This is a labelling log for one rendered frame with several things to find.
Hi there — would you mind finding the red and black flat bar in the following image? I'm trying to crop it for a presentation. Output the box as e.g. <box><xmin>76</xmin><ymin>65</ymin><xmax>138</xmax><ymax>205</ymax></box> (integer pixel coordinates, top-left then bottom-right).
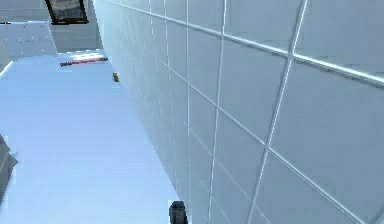
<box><xmin>59</xmin><ymin>57</ymin><xmax>109</xmax><ymax>68</ymax></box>

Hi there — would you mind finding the grey furniture corner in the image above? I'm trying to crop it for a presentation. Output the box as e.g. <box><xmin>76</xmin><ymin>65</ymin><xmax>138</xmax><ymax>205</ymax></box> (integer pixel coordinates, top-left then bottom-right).
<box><xmin>0</xmin><ymin>134</ymin><xmax>19</xmax><ymax>205</ymax></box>

